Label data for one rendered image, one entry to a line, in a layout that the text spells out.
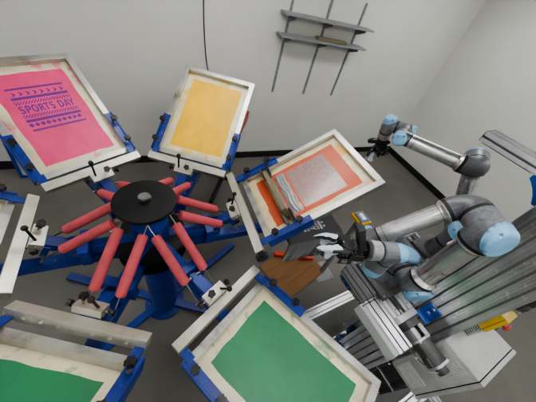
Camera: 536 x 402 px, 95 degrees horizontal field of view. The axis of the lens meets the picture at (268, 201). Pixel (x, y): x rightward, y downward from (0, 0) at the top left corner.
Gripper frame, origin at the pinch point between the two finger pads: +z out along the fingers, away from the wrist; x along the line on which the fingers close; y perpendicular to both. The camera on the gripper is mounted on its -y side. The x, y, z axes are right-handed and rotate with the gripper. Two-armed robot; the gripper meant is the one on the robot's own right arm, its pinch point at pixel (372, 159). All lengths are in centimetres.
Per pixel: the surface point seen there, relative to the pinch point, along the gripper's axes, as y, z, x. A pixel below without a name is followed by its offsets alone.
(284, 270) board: 1, 132, -70
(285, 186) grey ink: -5, 4, -65
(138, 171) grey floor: -182, 95, -200
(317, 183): 4.8, 0.1, -46.5
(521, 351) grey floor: 153, 198, 138
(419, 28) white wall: -200, 7, 218
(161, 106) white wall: -200, 28, -141
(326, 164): -5.7, -3.2, -34.0
